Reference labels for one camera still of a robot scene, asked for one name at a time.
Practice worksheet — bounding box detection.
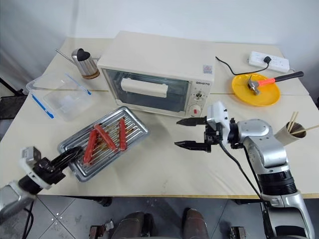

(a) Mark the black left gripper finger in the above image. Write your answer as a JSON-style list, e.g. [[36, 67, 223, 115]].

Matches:
[[50, 146, 82, 167], [56, 151, 84, 173]]

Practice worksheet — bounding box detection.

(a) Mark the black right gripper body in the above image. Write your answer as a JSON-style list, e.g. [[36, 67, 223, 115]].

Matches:
[[203, 122, 224, 153]]

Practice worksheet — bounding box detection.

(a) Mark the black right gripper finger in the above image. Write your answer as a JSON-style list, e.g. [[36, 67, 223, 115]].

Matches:
[[176, 117, 209, 126], [173, 140, 208, 153]]

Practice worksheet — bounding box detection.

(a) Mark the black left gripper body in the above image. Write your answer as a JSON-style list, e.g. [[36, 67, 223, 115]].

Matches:
[[33, 157, 67, 185]]

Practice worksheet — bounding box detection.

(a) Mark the metal baking tray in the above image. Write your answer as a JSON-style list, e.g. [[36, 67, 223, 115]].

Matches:
[[57, 106, 150, 183]]

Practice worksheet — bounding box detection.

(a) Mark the white knob with red mark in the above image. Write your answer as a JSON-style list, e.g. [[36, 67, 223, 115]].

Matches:
[[188, 104, 204, 118]]

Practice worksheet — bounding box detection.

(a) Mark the cream toaster oven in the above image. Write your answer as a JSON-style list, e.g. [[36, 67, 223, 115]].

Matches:
[[96, 30, 216, 119]]

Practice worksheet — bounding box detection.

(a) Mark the red sausage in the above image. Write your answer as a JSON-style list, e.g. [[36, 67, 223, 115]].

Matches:
[[119, 119, 128, 151], [94, 123, 117, 151], [83, 129, 98, 164]]

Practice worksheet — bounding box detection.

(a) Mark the clear box with blue clips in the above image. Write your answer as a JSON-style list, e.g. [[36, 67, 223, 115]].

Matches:
[[25, 72, 93, 123]]

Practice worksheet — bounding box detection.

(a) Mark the yellow plate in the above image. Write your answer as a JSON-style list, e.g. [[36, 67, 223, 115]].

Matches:
[[231, 73, 281, 107]]

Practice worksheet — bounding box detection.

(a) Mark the beige paper cup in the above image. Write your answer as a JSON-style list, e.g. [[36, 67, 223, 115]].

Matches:
[[274, 120, 308, 147]]

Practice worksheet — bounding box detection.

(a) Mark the dark metal floor clamp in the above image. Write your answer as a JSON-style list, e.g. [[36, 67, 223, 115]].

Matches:
[[230, 225, 247, 239], [89, 218, 115, 239]]

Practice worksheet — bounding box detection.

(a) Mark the dark rounded shape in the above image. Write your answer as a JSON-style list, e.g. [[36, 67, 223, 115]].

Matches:
[[116, 211, 147, 239], [182, 208, 208, 239]]

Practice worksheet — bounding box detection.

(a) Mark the black stand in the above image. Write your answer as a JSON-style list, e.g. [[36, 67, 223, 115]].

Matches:
[[0, 76, 26, 126]]

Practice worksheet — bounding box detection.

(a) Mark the wooden chopstick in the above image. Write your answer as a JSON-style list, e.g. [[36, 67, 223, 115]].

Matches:
[[291, 125, 319, 136], [289, 112, 299, 132], [287, 111, 297, 130]]

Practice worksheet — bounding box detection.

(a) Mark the white power strip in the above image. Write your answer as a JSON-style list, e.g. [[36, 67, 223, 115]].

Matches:
[[247, 50, 291, 74]]

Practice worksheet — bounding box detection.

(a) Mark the steel kettle with heart lid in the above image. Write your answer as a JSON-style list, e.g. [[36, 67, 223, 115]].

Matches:
[[55, 48, 101, 80]]

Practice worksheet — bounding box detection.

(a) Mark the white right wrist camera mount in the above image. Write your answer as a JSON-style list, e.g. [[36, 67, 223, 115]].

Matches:
[[206, 100, 232, 144]]

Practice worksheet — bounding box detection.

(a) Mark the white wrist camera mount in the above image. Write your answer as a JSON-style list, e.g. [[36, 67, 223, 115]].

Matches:
[[19, 146, 53, 190], [206, 100, 232, 144]]

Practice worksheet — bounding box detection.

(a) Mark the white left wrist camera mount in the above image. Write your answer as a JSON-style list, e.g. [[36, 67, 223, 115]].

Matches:
[[19, 146, 53, 190]]

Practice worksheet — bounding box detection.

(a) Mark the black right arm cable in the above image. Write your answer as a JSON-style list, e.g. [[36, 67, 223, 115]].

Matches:
[[216, 138, 265, 201]]

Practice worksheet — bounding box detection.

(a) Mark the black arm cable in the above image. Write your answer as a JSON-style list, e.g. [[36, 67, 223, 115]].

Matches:
[[216, 138, 265, 201], [24, 198, 35, 239]]

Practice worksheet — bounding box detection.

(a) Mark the glass oven door with handle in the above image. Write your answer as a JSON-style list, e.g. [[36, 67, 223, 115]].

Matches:
[[102, 68, 193, 113]]

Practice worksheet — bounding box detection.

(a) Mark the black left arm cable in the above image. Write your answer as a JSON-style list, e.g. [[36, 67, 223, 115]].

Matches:
[[24, 198, 35, 239]]

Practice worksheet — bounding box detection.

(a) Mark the hammer with orange black handle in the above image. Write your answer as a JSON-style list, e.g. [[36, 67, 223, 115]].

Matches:
[[247, 71, 305, 96]]

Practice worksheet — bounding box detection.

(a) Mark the black power cord with plug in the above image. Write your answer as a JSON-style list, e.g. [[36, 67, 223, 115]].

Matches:
[[215, 55, 273, 76]]

